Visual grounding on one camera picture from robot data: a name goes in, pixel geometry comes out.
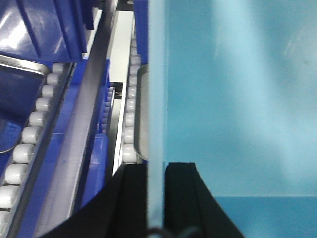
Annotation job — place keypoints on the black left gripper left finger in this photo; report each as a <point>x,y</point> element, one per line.
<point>117,211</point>

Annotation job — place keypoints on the white roller track left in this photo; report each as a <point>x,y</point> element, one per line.
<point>30,96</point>

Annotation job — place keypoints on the grey metal divider rail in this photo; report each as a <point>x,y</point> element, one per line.
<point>64,196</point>

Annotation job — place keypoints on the white roller track centre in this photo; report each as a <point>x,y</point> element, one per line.
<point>129,154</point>

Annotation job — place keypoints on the white roller track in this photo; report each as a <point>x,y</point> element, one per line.
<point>129,154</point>
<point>30,96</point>

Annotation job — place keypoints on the light blue bin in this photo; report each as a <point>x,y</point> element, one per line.
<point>233,89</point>

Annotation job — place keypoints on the dark blue crate upper left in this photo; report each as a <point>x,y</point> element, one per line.
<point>45,30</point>

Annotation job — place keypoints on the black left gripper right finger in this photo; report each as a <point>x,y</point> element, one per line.
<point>190,210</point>

